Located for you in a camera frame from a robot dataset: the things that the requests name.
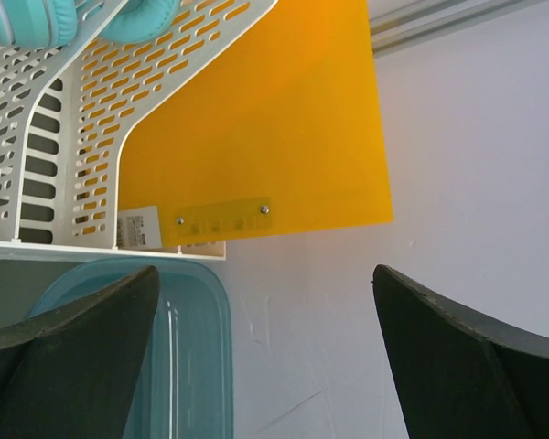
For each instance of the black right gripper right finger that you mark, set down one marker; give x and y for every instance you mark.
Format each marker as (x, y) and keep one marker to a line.
(459, 373)

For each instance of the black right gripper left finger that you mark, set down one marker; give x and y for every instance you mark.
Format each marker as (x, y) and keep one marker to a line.
(71, 372)

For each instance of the translucent teal plastic bin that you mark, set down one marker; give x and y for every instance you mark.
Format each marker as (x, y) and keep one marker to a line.
(185, 386)

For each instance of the white slotted file organizer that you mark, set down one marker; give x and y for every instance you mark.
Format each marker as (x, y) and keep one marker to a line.
(66, 112)

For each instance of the orange plastic folder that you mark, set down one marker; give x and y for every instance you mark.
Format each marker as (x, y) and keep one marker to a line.
(280, 134)

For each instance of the teal headphones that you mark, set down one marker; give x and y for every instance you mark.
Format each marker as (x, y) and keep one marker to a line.
(50, 24)

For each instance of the right aluminium corner post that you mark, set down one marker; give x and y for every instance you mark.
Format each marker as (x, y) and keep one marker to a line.
(422, 21)

